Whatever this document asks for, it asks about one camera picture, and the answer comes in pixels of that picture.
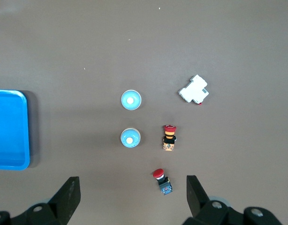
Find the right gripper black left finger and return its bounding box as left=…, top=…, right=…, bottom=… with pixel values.
left=0, top=176, right=81, bottom=225

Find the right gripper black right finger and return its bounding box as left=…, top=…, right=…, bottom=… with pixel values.
left=182, top=175, right=283, bottom=225

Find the light blue desk bell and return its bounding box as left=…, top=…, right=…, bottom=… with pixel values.
left=120, top=127, right=141, bottom=149
left=121, top=90, right=142, bottom=111

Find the red yellow emergency stop button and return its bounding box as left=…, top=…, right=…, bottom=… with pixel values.
left=162, top=125, right=177, bottom=151

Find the blue plastic tray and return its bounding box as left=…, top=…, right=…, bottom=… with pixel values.
left=0, top=89, right=30, bottom=171

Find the white circuit breaker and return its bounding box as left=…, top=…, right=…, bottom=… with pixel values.
left=178, top=74, right=209, bottom=105

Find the brown table mat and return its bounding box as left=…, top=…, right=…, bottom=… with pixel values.
left=0, top=0, right=288, bottom=225

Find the red push button switch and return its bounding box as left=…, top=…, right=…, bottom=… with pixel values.
left=152, top=168, right=174, bottom=195

